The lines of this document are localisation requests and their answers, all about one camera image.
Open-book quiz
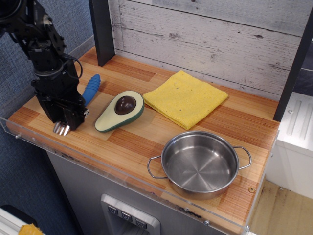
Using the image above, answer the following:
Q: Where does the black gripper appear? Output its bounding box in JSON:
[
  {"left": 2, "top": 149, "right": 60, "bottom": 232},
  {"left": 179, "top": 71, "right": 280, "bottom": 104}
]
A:
[{"left": 31, "top": 60, "right": 87, "bottom": 131}]

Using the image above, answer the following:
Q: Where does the blue handled metal fork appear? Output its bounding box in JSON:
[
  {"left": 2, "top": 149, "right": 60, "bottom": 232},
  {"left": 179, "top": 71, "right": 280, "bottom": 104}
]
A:
[{"left": 53, "top": 74, "right": 101, "bottom": 136}]

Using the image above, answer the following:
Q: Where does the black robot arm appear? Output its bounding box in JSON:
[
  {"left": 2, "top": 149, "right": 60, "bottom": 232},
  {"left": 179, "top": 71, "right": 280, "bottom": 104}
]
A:
[{"left": 0, "top": 0, "right": 89, "bottom": 136}]

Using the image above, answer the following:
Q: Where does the yellow folded towel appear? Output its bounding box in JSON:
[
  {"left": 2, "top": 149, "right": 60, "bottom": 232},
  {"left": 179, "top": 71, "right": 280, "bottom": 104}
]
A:
[{"left": 143, "top": 70, "right": 228, "bottom": 130}]

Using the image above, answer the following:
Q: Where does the toy avocado half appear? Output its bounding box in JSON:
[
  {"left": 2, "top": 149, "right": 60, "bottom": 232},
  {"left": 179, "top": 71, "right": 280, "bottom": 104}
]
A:
[{"left": 95, "top": 91, "right": 144, "bottom": 132}]

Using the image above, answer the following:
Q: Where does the grey cabinet with dispenser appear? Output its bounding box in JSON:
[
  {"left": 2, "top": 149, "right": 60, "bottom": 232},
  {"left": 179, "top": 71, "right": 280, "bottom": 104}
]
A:
[{"left": 48, "top": 153, "right": 221, "bottom": 235}]

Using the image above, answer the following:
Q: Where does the yellow tape object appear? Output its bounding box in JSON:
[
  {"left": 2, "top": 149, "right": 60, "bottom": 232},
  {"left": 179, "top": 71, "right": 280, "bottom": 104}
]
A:
[{"left": 18, "top": 224, "right": 44, "bottom": 235}]

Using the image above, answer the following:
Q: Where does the stainless steel pot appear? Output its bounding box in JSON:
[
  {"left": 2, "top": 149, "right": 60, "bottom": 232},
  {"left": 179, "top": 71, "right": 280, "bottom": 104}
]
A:
[{"left": 159, "top": 131, "right": 244, "bottom": 200}]

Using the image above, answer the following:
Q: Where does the clear acrylic table guard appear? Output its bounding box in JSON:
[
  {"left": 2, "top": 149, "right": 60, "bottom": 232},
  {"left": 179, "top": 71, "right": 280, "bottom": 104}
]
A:
[{"left": 0, "top": 35, "right": 279, "bottom": 235}]

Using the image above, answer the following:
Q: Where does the white appliance at right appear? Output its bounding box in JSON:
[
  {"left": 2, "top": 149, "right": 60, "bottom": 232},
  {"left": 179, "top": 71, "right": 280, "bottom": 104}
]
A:
[{"left": 266, "top": 93, "right": 313, "bottom": 198}]

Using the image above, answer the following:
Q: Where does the black cable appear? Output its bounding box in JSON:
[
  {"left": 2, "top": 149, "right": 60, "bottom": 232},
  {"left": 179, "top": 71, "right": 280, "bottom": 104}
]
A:
[{"left": 62, "top": 54, "right": 83, "bottom": 79}]

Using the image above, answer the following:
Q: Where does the black vertical post left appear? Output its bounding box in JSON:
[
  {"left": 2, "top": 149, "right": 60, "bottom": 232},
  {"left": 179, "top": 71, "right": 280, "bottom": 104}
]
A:
[{"left": 89, "top": 0, "right": 115, "bottom": 66}]

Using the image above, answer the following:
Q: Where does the black vertical post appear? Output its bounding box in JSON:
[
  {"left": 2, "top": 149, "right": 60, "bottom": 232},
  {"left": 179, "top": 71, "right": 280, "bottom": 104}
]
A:
[
  {"left": 89, "top": 0, "right": 115, "bottom": 66},
  {"left": 273, "top": 9, "right": 313, "bottom": 122}
]

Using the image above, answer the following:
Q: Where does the black vertical post right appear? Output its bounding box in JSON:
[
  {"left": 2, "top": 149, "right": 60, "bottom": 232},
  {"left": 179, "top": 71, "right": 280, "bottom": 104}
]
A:
[{"left": 273, "top": 9, "right": 313, "bottom": 122}]

